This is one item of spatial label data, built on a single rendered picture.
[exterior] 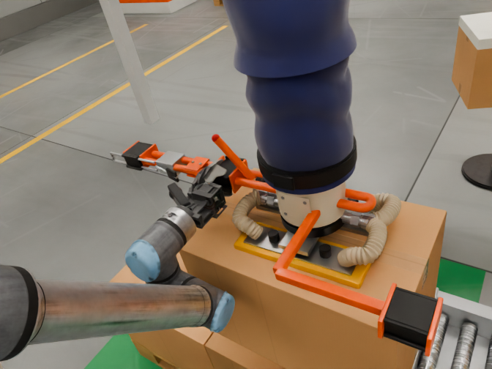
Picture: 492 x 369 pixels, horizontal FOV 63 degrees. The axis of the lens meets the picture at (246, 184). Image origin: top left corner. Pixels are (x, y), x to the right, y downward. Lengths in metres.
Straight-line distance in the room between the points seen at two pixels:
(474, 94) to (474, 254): 0.89
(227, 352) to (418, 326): 0.97
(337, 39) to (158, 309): 0.57
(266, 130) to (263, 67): 0.15
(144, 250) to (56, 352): 1.77
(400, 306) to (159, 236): 0.52
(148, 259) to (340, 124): 0.49
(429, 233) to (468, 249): 1.57
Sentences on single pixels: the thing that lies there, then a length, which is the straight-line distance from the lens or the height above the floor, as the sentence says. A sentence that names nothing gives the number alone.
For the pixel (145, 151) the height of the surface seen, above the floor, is 1.26.
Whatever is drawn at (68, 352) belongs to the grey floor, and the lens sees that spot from 2.61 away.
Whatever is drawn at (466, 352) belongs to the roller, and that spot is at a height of 0.55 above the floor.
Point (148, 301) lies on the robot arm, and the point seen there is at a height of 1.34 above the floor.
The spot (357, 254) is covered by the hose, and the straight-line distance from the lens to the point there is 0.93.
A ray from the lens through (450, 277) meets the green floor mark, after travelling 2.49.
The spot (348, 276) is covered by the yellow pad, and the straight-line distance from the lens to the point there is 0.96.
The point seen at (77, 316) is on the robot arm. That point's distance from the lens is 0.64.
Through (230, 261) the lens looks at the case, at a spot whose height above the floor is 1.12.
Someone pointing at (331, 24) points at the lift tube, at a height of 1.67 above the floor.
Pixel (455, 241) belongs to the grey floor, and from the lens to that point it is 2.68.
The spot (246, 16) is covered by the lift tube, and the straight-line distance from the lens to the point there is 0.72.
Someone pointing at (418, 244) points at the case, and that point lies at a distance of 1.06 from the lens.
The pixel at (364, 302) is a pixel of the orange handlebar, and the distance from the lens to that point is 0.77.
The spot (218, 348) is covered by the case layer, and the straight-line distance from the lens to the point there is 1.61.
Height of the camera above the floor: 1.89
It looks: 37 degrees down
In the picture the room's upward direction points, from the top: 13 degrees counter-clockwise
